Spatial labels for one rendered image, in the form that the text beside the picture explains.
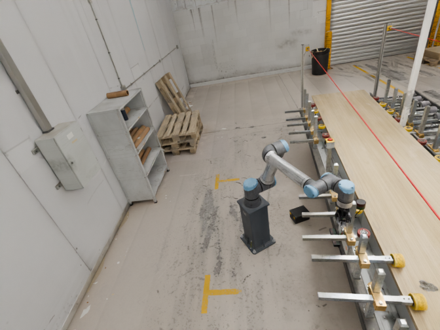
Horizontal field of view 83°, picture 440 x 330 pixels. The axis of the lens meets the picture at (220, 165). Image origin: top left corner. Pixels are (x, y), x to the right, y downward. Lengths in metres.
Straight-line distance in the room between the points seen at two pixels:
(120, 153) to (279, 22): 7.11
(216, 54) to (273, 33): 1.97
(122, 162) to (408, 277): 3.28
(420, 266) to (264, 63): 8.28
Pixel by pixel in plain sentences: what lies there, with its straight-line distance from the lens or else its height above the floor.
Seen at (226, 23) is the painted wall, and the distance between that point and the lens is 9.27.
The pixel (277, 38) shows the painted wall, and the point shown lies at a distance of 9.42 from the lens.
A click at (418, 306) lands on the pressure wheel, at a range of 1.79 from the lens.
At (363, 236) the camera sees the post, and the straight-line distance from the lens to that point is 1.78.
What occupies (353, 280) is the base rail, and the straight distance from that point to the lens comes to 2.09.
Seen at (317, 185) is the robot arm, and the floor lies 1.36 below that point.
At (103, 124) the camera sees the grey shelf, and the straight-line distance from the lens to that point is 3.57.
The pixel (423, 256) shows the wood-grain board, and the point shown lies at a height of 0.90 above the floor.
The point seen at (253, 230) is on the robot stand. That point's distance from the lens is 2.81.
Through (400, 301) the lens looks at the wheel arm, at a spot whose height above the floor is 0.96.
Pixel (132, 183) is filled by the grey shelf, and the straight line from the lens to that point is 3.95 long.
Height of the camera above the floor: 2.42
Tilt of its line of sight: 32 degrees down
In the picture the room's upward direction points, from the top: 12 degrees counter-clockwise
